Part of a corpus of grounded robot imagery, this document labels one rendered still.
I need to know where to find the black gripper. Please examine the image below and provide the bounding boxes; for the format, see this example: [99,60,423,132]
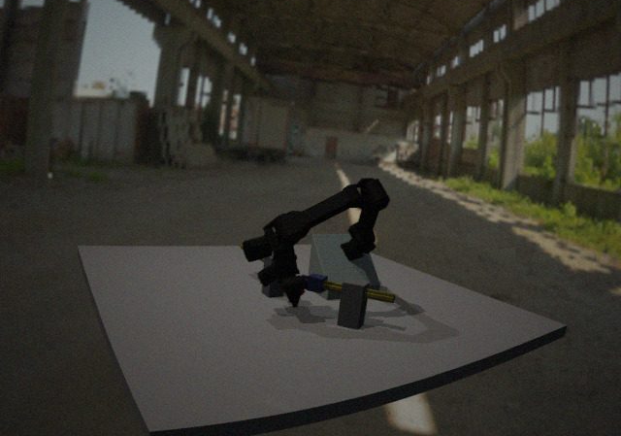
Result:
[272,252,308,308]

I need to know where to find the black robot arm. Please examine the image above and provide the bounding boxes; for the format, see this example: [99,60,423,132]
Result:
[243,178,390,286]

